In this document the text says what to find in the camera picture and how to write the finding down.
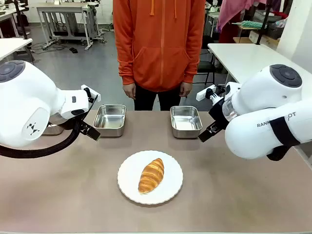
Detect grey metal-legged desk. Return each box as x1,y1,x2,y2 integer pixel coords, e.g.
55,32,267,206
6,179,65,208
36,1,104,51

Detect white side table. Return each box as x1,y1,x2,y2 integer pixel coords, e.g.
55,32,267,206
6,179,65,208
0,38,33,62

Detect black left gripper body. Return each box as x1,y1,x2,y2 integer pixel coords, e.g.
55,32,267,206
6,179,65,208
77,117,92,135

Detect orange zip hoodie torso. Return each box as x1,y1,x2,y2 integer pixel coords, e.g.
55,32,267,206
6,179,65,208
113,0,206,93

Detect black trousers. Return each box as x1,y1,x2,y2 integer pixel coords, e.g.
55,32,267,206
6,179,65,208
133,83,182,112

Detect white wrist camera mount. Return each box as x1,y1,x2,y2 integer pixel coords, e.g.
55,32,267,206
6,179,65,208
80,84,101,102
195,84,226,102

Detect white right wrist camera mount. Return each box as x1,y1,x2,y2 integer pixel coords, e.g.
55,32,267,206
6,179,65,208
195,84,226,102

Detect person's right forearm orange sleeve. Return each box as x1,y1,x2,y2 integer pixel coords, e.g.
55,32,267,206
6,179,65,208
113,29,136,86

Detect person's right hand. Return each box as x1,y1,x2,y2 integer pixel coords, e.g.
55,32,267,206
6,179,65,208
122,82,137,100

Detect large white work table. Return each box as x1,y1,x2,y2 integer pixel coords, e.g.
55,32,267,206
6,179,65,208
207,42,294,85

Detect person's left hand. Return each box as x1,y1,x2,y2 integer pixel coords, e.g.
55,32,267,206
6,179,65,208
178,81,193,98

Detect black right arm cable strap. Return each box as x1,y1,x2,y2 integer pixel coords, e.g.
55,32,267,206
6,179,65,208
266,116,301,162

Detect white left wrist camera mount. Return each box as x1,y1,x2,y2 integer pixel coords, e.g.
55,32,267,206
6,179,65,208
80,84,101,102

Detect black sleeved left arm cable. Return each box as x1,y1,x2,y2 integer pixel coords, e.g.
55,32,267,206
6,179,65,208
0,94,99,159

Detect teal fluffy duster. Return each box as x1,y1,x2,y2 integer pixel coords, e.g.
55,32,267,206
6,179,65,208
233,20,264,29

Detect black chair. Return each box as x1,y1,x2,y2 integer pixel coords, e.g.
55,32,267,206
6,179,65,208
196,48,216,85

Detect white scalloped plate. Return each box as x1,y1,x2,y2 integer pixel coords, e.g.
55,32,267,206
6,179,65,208
117,150,184,205

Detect black stand pole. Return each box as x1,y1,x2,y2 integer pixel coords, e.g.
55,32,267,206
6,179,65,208
255,0,272,46

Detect steel rectangular container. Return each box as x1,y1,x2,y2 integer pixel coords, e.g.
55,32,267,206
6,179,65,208
170,105,203,139
41,118,65,136
93,104,127,137

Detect person's left forearm orange sleeve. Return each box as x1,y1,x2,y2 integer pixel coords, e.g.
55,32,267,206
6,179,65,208
180,26,206,84

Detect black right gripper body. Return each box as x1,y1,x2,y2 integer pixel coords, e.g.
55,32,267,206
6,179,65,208
208,98,231,130

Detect golden croissant bread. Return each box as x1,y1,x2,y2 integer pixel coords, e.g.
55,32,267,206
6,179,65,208
138,157,165,195

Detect pink hanging cloth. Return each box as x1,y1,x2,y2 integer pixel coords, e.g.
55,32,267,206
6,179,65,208
216,0,269,33

